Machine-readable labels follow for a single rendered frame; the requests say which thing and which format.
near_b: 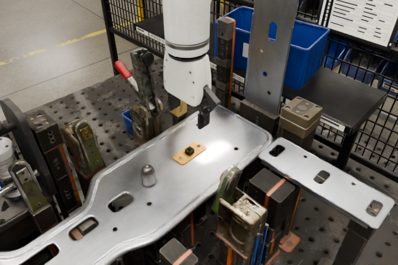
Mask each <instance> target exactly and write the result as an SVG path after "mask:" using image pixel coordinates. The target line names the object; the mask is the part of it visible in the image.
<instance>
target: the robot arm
mask: <svg viewBox="0 0 398 265"><path fill-rule="evenodd" d="M211 1H212V0H162V6H163V23H164V33H165V56H164V63H163V70H161V71H160V72H159V74H160V76H161V78H162V80H163V81H162V83H163V85H164V87H165V89H166V91H165V92H166V94H167V95H169V96H168V108H169V110H170V111H172V110H173V109H175V108H177V107H179V106H180V105H181V100H182V101H184V102H185V103H187V104H189V105H191V106H196V107H197V108H198V110H199V112H200V113H199V114H198V129H199V130H200V129H202V128H204V127H205V126H207V125H209V123H210V112H212V111H213V110H215V109H216V108H217V107H218V106H219V105H220V100H219V99H218V98H217V96H216V95H215V94H214V93H213V92H212V90H211V70H210V61H209V58H208V55H207V52H208V50H209V42H210V4H211ZM202 102H204V103H205V105H206V107H205V108H204V109H203V106H202V104H201V103H202Z"/></svg>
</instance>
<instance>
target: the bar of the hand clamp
mask: <svg viewBox="0 0 398 265"><path fill-rule="evenodd" d="M130 57H131V62H132V65H133V70H134V74H135V78H136V82H137V87H138V90H139V95H140V100H141V103H142V106H144V107H145V108H146V109H147V111H148V113H149V118H151V113H150V108H149V103H148V100H149V99H150V101H151V103H152V104H153V105H154V106H155V109H154V110H153V112H156V113H160V110H159V104H158V99H157V95H156V90H155V84H154V81H153V75H152V70H151V66H150V65H151V64H152V63H153V61H154V56H153V54H152V53H148V51H147V49H145V48H144V47H141V48H138V49H136V50H133V51H131V52H130Z"/></svg>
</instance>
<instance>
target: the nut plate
mask: <svg viewBox="0 0 398 265"><path fill-rule="evenodd" d="M198 144H199V145H200V147H197V145H198ZM189 147H191V150H190V151H189V150H188V149H189ZM205 149H206V146H205V145H204V144H202V143H200V142H199V141H194V142H193V143H191V144H190V145H188V146H187V147H186V148H184V149H182V150H181V151H179V152H178V153H176V154H175V155H174V156H172V158H173V159H174V160H175V161H177V162H178V163H179V164H180V165H184V164H186V163H188V162H189V161H190V160H192V159H193V158H194V157H196V156H197V155H199V154H200V153H201V152H203V151H204V150H205ZM179 158H182V160H179Z"/></svg>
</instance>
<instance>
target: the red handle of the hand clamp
mask: <svg viewBox="0 0 398 265"><path fill-rule="evenodd" d="M114 66H115V67H116V69H117V70H118V71H119V72H120V74H121V75H122V77H123V78H124V80H125V81H127V82H128V84H129V85H130V86H131V88H132V89H133V90H134V92H135V93H136V95H137V96H138V97H139V99H140V95H139V90H138V87H137V82H136V81H135V80H134V78H133V76H132V74H131V73H130V72H129V70H128V69H127V68H126V67H125V65H124V63H123V62H122V61H119V60H117V61H116V62H115V65H114ZM148 103H149V108H150V112H152V111H153V110H154V109H155V106H154V105H153V104H152V103H151V101H150V100H148Z"/></svg>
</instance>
